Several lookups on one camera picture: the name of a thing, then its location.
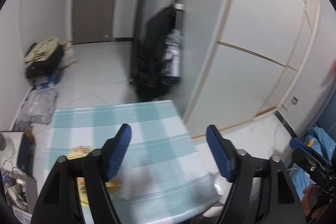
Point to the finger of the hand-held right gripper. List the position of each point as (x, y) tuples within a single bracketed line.
[(296, 143)]

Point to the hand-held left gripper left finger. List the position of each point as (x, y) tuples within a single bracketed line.
[(118, 154)]

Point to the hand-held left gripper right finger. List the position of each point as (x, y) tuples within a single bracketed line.
[(219, 154)]

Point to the copper foil wrapper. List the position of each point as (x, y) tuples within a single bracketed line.
[(115, 185)]

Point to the white tissue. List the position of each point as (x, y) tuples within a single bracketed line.
[(136, 182)]

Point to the yellow wrapper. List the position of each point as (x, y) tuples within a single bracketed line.
[(78, 150)]

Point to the person's right hand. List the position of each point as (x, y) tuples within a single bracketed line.
[(309, 197)]

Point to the blue plastic bag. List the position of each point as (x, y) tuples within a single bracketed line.
[(321, 140)]

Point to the teal plaid cloth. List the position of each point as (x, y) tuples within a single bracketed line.
[(157, 129)]

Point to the grey plastic bags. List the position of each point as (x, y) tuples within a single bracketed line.
[(39, 106)]

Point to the blue cardboard box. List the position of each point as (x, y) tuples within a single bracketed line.
[(46, 81)]

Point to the black hanging backpack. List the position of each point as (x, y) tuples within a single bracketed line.
[(152, 56)]

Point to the silver folded umbrella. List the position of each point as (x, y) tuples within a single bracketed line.
[(174, 56)]

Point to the white wardrobe with wooden trim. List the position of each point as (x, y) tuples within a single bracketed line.
[(249, 43)]

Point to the beige tote bag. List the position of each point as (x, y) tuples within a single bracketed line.
[(68, 54)]

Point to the black clothes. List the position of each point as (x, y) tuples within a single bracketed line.
[(47, 64)]

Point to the beige clothes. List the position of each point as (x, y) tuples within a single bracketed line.
[(42, 50)]

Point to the wall socket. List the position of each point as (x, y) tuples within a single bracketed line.
[(295, 100)]

